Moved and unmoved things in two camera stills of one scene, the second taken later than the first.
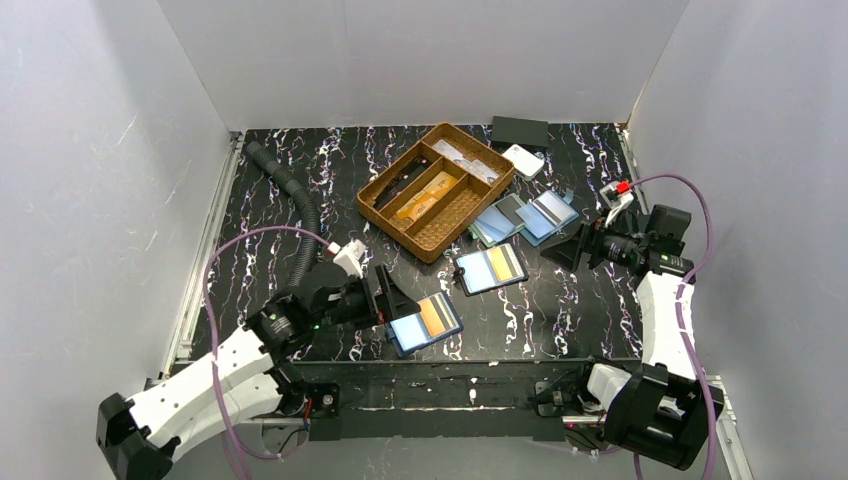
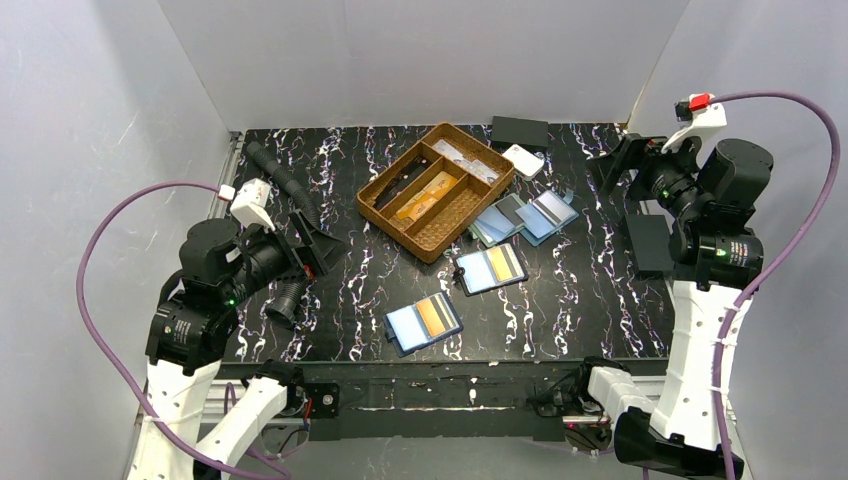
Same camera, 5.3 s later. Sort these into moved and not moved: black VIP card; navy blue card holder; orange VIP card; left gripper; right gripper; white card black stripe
Moved: left gripper; right gripper
Not moved: black VIP card; orange VIP card; white card black stripe; navy blue card holder
